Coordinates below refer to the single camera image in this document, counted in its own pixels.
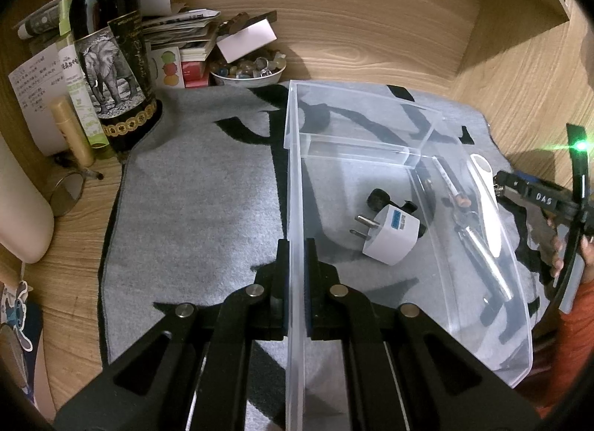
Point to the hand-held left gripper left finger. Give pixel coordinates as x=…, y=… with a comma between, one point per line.
x=281, y=282

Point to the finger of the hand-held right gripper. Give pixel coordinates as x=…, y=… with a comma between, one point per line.
x=508, y=185

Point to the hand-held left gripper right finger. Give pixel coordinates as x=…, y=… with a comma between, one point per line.
x=310, y=282

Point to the clear plastic storage box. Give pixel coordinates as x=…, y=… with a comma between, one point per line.
x=417, y=319

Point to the person's right forearm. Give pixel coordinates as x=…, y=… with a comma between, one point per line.
x=571, y=347

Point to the person's right hand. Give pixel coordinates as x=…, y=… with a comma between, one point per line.
x=557, y=254

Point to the white handheld oval-head device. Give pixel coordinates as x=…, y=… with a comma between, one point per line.
x=482, y=189

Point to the white plug adapter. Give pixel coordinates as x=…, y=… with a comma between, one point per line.
x=394, y=240

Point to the black earphones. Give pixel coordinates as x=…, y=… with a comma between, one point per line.
x=377, y=199

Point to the grey black-printed mat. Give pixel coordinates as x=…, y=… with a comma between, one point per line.
x=195, y=208

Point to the white bowl of pebbles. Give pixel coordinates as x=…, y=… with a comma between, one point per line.
x=246, y=73

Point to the small red box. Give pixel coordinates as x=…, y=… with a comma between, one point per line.
x=192, y=73

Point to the round metal-rimmed glasses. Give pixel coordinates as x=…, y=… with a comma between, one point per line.
x=65, y=194

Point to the white card with coloured circles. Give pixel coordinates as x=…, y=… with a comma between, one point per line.
x=168, y=66

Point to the blank white card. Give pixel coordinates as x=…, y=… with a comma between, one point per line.
x=246, y=41

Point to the cream cosmetic tube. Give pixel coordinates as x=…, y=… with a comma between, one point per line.
x=69, y=129

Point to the cream thermos flask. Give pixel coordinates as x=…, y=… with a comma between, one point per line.
x=23, y=213

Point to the blue cartoon sticker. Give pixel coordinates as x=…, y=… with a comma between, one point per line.
x=14, y=305

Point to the stack of papers and booklets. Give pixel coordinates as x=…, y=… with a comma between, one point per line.
x=185, y=27

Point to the green spray bottle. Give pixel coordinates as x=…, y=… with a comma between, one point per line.
x=76, y=87

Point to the dark wine bottle elephant label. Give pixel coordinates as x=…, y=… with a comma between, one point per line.
x=116, y=18

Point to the white handwritten note paper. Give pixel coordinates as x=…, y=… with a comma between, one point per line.
x=32, y=87

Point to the rolled newspaper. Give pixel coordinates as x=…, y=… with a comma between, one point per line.
x=39, y=20

